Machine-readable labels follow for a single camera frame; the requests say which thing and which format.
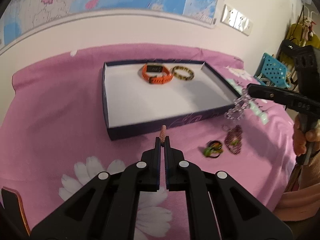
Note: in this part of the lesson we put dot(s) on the navy shallow cardboard box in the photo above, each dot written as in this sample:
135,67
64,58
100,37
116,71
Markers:
132,106

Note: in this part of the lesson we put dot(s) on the yellow tortoiseshell bangle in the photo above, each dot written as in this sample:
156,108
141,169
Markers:
183,73

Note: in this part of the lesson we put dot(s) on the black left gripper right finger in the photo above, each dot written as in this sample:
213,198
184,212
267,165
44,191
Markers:
218,206

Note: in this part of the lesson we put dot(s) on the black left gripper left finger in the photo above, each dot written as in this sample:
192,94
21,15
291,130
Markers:
106,207

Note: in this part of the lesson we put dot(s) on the pink floral bed sheet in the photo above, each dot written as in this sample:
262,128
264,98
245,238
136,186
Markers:
54,138

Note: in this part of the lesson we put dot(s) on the right hand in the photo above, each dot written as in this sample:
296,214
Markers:
300,139

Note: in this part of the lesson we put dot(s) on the white wall socket panel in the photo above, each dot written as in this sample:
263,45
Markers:
236,20

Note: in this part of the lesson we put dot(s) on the orange-edged dark phone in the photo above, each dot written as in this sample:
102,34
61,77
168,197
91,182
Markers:
13,217

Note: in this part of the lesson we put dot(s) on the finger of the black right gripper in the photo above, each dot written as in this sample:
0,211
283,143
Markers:
280,96

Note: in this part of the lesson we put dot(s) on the teal perforated plastic basket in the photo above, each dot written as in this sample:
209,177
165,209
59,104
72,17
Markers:
271,72

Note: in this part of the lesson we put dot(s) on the orange smart watch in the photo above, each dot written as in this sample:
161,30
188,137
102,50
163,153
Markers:
155,74

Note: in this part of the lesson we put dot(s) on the yellow hanging garment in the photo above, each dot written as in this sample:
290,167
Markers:
300,36

